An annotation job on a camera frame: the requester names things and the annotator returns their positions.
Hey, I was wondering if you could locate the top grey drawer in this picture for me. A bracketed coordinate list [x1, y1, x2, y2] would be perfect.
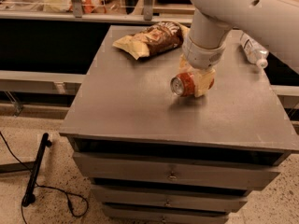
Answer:
[73, 152, 279, 190]

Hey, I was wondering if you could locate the grey drawer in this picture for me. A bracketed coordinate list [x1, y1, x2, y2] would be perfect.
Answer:
[103, 204, 228, 224]
[92, 185, 247, 212]
[73, 152, 279, 190]

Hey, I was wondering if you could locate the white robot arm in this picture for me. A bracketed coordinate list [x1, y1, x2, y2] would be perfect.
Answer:
[175, 0, 299, 97]

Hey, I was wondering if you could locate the clear plastic water bottle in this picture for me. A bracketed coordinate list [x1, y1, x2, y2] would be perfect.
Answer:
[240, 33, 269, 69]

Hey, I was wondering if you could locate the middle grey drawer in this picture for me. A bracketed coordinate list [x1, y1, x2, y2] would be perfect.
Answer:
[92, 185, 247, 212]

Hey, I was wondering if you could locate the red coca-cola can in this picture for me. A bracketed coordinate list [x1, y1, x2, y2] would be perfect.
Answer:
[169, 72, 216, 97]

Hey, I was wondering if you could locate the brown yellow chip bag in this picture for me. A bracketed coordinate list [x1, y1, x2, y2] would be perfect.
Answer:
[113, 21, 189, 60]

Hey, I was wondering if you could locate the grey metal rail frame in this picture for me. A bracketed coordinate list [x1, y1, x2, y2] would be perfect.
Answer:
[0, 0, 299, 110]

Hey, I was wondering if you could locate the black floor cable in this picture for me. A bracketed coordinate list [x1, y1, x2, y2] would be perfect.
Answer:
[0, 131, 90, 224]

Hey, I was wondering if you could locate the bottom grey drawer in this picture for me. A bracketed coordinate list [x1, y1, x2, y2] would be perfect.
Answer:
[103, 204, 228, 224]

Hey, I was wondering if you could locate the black stand leg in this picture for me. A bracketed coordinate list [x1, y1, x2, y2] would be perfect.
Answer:
[0, 133, 53, 207]

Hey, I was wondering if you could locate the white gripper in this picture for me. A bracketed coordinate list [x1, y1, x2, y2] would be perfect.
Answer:
[178, 35, 226, 97]

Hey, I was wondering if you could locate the grey drawer cabinet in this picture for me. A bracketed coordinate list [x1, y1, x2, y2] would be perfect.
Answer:
[59, 25, 299, 224]

